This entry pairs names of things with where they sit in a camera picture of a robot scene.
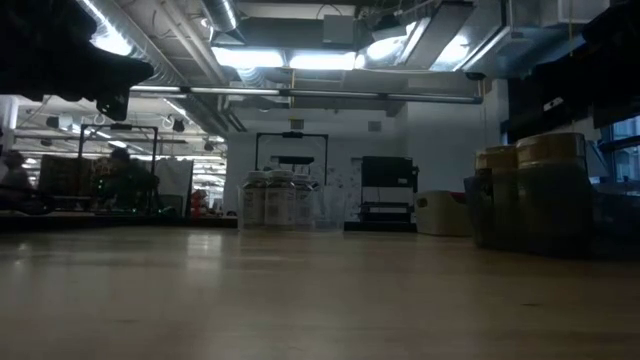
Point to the square wall vent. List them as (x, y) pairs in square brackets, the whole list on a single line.
[(297, 124), (374, 126)]

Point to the window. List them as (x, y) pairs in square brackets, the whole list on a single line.
[(627, 150)]

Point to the clear plastic bin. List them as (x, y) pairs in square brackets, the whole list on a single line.
[(330, 212)]

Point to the black station frame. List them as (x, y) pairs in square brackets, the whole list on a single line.
[(292, 134), (120, 127)]

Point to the person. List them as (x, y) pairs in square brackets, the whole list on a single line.
[(15, 180), (127, 180)]

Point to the fluorescent ceiling light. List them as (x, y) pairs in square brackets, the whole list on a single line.
[(325, 60)]

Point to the rectangular metal ceiling duct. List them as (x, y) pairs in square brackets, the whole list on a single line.
[(530, 45)]

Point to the grey ceiling box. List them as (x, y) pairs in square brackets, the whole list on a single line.
[(339, 30)]

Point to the white panel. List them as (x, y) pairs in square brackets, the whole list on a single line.
[(175, 175)]

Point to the brown translucent plastic bin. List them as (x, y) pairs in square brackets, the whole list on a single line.
[(617, 220)]

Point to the dark brown board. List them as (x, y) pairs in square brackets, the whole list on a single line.
[(65, 175)]

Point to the black equipment cart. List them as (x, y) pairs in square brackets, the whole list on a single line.
[(387, 172)]

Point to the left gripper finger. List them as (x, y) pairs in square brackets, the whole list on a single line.
[(122, 75)]

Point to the grey horizontal ceiling pipe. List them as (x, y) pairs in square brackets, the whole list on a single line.
[(300, 93)]

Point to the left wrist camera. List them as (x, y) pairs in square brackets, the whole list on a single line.
[(111, 106)]

